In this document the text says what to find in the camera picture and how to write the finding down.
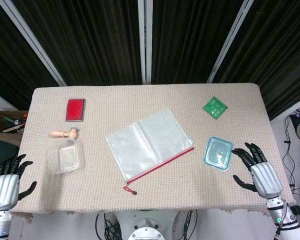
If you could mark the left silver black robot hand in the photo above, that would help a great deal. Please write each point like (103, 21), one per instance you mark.
(3, 187)

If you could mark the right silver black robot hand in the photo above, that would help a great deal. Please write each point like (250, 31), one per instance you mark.
(266, 177)

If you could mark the clear mesh zipper bag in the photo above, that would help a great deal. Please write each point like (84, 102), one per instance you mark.
(145, 145)

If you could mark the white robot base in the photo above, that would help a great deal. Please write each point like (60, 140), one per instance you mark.
(146, 227)

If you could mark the dark fabric bundle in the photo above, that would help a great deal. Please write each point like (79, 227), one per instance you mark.
(1, 155)

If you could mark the cardboard box with tools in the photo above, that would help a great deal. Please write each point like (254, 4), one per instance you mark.
(0, 136)

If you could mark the clear plastic container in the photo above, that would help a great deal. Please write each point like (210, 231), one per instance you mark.
(65, 156)

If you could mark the green square packet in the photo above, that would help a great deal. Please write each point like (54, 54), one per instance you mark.
(215, 108)

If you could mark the beige waffle tablecloth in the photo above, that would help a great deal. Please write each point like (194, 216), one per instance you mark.
(150, 200)

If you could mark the black pleated curtain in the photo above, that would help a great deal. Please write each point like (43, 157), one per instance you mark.
(90, 37)

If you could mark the slanted aluminium frame post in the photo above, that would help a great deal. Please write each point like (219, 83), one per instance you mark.
(230, 42)
(32, 42)

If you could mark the upright aluminium frame post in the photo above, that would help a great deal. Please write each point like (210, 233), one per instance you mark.
(145, 42)

